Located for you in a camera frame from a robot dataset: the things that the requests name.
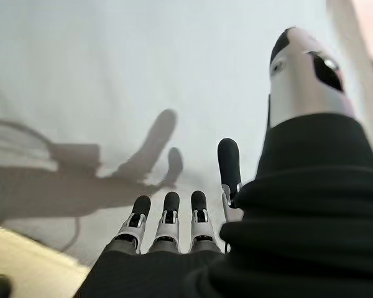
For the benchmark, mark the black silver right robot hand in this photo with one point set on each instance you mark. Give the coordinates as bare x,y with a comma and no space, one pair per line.
267,232

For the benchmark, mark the white duvet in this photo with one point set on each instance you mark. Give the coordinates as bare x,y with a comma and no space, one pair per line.
143,62

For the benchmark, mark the beige bedspread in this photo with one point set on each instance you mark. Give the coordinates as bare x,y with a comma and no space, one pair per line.
345,28

